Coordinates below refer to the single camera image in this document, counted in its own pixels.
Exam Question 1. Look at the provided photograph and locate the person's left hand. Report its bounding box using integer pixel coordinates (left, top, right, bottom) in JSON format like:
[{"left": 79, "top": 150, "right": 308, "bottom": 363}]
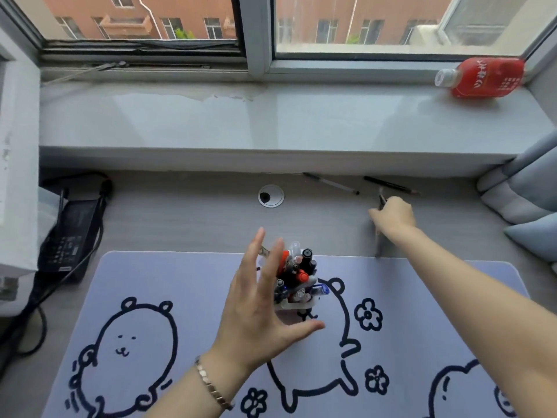
[{"left": 198, "top": 227, "right": 326, "bottom": 376}]

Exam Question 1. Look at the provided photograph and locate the person's right hand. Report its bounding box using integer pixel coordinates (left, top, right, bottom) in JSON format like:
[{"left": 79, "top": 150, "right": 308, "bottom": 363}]
[{"left": 369, "top": 196, "right": 417, "bottom": 241}]

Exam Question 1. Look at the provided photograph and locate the dark pen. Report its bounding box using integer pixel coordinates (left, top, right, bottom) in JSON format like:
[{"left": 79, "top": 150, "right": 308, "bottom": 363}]
[{"left": 374, "top": 187, "right": 389, "bottom": 259}]

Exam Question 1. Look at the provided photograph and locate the person's left forearm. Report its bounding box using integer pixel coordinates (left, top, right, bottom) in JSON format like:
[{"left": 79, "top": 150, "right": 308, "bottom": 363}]
[{"left": 146, "top": 354, "right": 255, "bottom": 418}]

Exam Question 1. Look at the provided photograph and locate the person's right forearm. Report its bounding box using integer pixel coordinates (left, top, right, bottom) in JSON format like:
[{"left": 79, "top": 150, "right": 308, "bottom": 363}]
[{"left": 383, "top": 225, "right": 557, "bottom": 413}]

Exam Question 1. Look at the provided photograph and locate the clear plastic pen holder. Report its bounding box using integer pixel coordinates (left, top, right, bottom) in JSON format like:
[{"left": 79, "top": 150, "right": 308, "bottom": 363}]
[{"left": 273, "top": 293, "right": 315, "bottom": 315}]

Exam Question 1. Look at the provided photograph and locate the bunch of assorted pens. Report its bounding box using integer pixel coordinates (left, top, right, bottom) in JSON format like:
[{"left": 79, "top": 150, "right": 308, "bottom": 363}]
[{"left": 257, "top": 240, "right": 330, "bottom": 304}]

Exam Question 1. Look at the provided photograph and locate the clear pen with black cap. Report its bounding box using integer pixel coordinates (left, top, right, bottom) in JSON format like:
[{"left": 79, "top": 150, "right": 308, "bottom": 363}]
[{"left": 303, "top": 172, "right": 360, "bottom": 196}]

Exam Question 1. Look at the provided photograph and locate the lilac bear print desk mat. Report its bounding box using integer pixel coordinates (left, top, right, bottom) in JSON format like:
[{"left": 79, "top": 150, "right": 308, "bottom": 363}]
[{"left": 41, "top": 251, "right": 532, "bottom": 418}]

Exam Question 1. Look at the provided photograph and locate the grey window sill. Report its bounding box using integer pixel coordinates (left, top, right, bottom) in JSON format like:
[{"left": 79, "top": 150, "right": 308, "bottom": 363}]
[{"left": 38, "top": 80, "right": 548, "bottom": 178}]

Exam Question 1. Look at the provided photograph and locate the grey quilted cushion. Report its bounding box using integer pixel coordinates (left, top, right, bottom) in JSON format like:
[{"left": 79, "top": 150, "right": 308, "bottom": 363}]
[{"left": 476, "top": 129, "right": 557, "bottom": 226}]

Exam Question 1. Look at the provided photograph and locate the pale blue pillow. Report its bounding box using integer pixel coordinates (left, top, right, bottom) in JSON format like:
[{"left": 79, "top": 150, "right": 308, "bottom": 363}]
[{"left": 504, "top": 212, "right": 557, "bottom": 275}]

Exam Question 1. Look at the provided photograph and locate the red drink bottle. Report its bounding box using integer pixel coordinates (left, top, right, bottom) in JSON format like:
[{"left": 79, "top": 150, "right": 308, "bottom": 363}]
[{"left": 434, "top": 56, "right": 526, "bottom": 100}]

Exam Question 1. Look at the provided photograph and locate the black power adapter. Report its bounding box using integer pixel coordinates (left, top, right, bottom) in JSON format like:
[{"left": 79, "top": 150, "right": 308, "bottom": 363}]
[{"left": 37, "top": 197, "right": 103, "bottom": 275}]

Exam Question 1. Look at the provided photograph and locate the metal window stay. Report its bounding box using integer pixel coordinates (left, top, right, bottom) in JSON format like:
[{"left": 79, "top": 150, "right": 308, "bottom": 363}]
[{"left": 43, "top": 61, "right": 128, "bottom": 87}]

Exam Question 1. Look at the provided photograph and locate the white cabinet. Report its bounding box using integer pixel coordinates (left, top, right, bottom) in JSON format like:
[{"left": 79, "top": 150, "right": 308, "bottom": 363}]
[{"left": 0, "top": 28, "right": 41, "bottom": 317}]

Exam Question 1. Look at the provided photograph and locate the red brick building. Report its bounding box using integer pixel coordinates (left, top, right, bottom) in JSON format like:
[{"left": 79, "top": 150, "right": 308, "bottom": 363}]
[{"left": 37, "top": 0, "right": 455, "bottom": 46}]

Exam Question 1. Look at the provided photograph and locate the round desk cable grommet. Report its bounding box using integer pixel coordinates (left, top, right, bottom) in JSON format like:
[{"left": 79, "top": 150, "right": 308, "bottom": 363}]
[{"left": 257, "top": 184, "right": 285, "bottom": 209}]

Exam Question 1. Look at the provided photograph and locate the metal link bracelet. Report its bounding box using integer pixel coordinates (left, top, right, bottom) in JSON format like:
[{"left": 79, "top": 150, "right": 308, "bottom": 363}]
[{"left": 194, "top": 355, "right": 235, "bottom": 411}]

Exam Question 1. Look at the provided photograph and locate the white window frame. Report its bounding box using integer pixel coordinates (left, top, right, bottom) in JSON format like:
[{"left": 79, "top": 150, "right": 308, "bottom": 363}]
[{"left": 0, "top": 0, "right": 557, "bottom": 85}]

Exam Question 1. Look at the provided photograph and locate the black power cable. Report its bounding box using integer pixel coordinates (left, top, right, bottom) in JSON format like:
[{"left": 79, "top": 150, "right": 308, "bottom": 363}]
[{"left": 0, "top": 171, "right": 114, "bottom": 380}]

